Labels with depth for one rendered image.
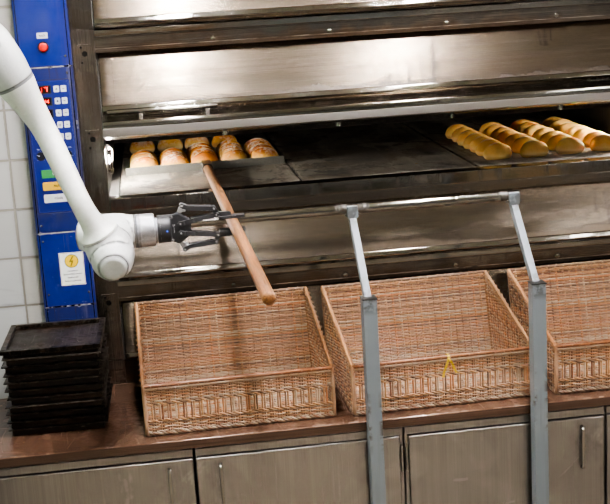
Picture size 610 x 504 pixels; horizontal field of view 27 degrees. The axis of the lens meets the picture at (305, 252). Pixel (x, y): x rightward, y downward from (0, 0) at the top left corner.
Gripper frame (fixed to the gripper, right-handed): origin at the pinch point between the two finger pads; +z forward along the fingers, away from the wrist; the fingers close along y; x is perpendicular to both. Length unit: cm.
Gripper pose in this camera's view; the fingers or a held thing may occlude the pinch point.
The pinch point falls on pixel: (232, 222)
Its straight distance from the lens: 338.2
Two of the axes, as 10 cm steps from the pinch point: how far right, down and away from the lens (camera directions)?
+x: 1.5, 2.2, -9.6
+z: 9.9, -0.9, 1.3
